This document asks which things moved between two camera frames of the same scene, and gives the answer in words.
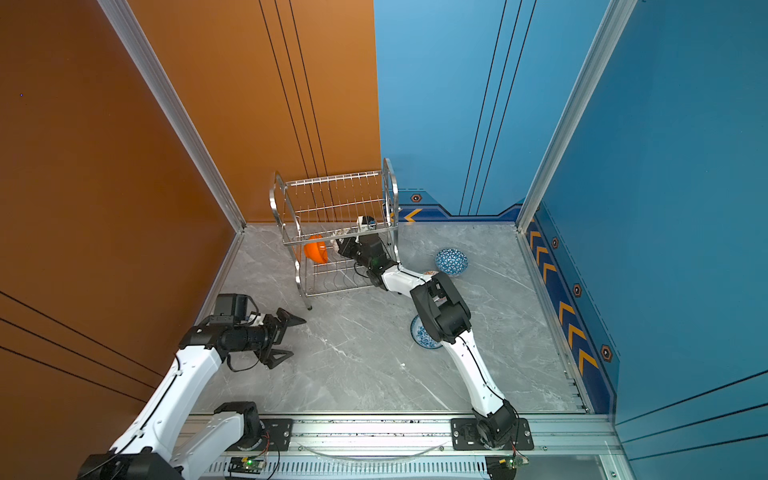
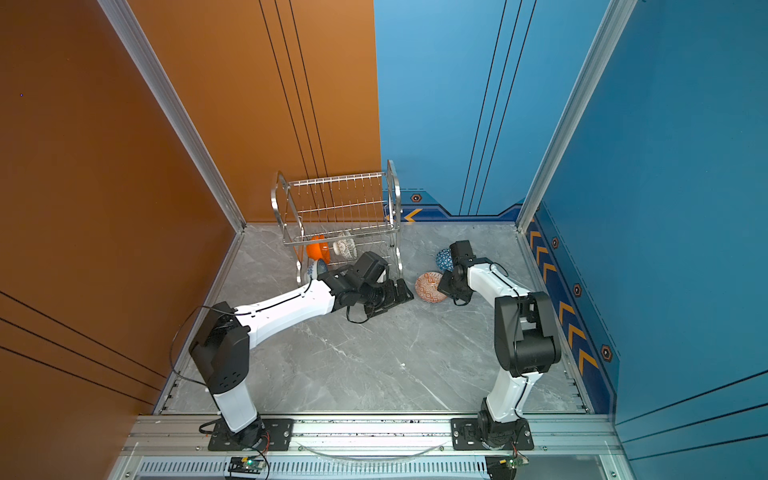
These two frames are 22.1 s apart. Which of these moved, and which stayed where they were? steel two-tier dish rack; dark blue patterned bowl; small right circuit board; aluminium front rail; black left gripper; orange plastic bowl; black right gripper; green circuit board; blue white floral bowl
Moved: blue white floral bowl; black right gripper; black left gripper
Stayed: green circuit board; aluminium front rail; dark blue patterned bowl; small right circuit board; orange plastic bowl; steel two-tier dish rack
